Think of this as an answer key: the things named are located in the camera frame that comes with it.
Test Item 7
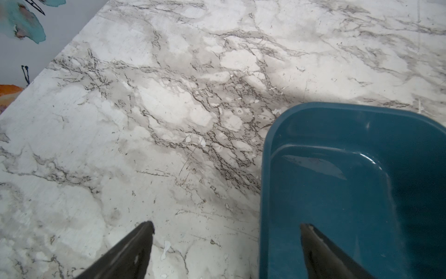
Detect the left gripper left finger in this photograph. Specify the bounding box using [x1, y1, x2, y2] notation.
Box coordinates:
[77, 221, 155, 279]

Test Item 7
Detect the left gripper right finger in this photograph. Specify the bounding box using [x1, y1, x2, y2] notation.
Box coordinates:
[300, 223, 374, 279]

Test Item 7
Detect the teal plastic storage box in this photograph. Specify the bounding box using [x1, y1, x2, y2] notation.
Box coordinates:
[259, 102, 446, 279]

